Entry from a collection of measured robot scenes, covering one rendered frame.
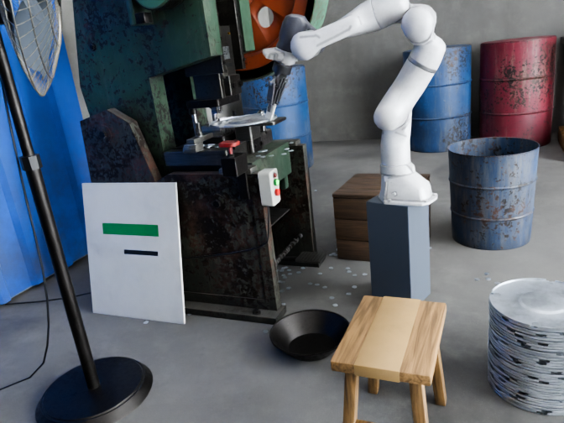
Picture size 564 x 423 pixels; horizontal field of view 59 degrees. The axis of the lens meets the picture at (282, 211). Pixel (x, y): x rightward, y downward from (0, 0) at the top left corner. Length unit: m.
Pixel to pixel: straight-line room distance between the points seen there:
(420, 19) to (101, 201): 1.49
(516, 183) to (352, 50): 3.18
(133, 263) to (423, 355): 1.40
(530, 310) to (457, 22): 3.92
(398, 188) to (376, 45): 3.50
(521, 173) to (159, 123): 1.65
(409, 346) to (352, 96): 4.31
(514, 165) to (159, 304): 1.71
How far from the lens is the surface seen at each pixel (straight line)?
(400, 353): 1.30
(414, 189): 1.92
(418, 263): 2.07
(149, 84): 2.15
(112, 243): 2.34
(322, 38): 1.85
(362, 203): 2.43
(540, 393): 1.65
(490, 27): 5.21
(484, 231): 2.62
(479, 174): 2.52
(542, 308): 1.61
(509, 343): 1.59
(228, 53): 2.20
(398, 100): 1.85
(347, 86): 5.43
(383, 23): 1.88
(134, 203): 2.22
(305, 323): 2.01
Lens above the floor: 1.08
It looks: 19 degrees down
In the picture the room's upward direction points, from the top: 7 degrees counter-clockwise
